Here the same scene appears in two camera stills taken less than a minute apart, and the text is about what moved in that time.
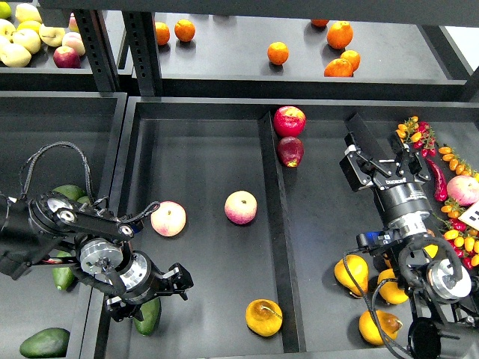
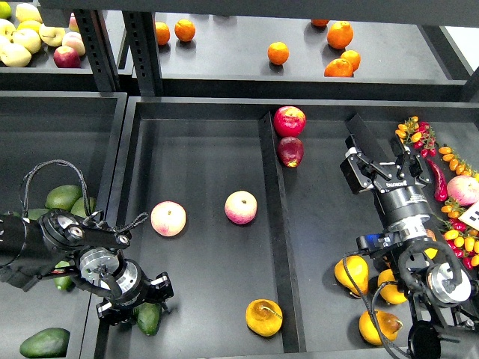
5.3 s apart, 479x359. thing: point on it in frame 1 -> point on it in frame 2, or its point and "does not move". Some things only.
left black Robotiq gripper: (159, 286) -> (155, 291)
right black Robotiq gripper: (357, 167) does not move
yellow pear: (264, 317) does not move
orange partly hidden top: (319, 22) does not move
